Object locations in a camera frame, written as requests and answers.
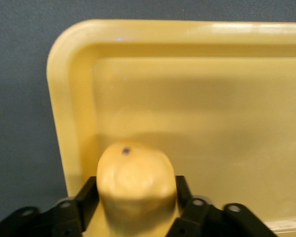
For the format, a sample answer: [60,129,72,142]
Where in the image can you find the yellow plastic tray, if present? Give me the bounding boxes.
[46,19,296,237]

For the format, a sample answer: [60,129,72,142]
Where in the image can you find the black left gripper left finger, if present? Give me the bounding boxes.
[0,176,107,237]

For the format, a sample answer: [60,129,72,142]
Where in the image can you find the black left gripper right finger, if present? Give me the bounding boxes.
[166,175,279,237]

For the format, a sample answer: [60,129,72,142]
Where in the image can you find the yellow potato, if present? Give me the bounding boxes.
[85,141,182,237]

